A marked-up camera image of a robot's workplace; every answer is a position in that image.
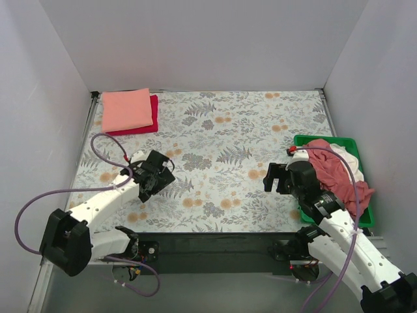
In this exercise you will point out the floral patterned table mat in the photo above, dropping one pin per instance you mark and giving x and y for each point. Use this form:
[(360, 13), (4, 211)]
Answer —
[(220, 145)]

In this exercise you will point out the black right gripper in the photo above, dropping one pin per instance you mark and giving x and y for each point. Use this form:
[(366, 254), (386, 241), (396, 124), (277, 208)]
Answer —
[(279, 179)]

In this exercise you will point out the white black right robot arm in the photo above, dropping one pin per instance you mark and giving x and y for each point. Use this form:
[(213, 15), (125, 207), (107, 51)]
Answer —
[(378, 284)]

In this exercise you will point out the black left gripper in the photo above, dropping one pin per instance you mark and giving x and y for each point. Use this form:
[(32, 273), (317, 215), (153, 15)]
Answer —
[(159, 180)]

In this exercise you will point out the salmon pink t shirt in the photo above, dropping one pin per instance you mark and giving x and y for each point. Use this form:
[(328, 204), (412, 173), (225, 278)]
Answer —
[(125, 110)]

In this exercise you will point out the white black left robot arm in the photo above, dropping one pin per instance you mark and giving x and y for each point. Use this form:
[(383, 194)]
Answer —
[(71, 239)]

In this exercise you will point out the aluminium frame rail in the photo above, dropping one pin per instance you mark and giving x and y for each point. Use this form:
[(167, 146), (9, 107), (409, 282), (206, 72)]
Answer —
[(108, 286)]

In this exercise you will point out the white t shirt in tray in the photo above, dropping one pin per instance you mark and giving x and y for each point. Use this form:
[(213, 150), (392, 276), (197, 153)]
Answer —
[(351, 160)]

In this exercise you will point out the green plastic tray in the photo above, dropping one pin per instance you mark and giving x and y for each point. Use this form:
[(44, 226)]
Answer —
[(366, 219)]

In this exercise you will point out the folded red t shirt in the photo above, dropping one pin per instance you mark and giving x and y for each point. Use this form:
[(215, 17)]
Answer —
[(142, 130)]

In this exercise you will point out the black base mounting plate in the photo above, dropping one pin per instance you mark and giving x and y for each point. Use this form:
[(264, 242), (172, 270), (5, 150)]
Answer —
[(207, 253)]

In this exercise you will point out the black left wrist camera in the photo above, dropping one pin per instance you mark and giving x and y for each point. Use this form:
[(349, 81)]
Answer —
[(157, 159)]

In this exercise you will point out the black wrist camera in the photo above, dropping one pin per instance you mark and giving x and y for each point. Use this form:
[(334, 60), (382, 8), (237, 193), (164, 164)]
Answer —
[(303, 176), (157, 159)]

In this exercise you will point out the dusty rose t shirt in tray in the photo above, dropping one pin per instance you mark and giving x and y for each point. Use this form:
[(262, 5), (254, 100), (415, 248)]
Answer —
[(333, 173)]

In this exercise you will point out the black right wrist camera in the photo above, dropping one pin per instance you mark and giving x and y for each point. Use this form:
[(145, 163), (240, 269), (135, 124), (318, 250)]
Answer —
[(303, 176)]

